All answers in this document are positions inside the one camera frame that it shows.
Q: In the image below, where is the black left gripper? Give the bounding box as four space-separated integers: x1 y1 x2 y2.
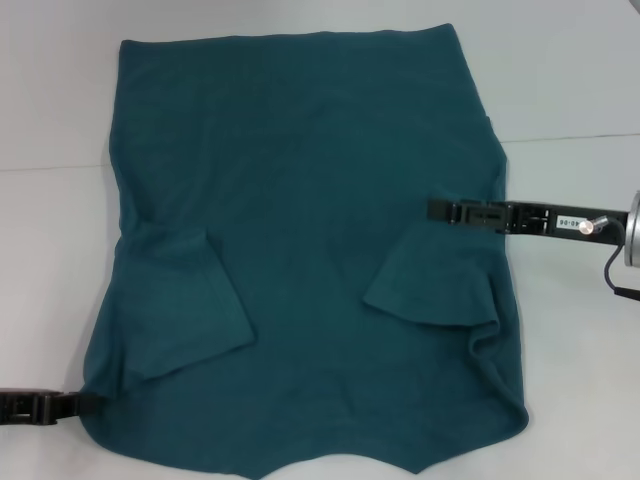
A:
0 387 102 426

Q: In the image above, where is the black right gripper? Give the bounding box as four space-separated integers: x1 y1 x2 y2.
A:
426 198 630 247

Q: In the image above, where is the blue shirt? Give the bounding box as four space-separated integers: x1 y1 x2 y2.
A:
79 22 532 480

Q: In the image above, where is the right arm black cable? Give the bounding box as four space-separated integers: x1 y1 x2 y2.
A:
577 213 640 302

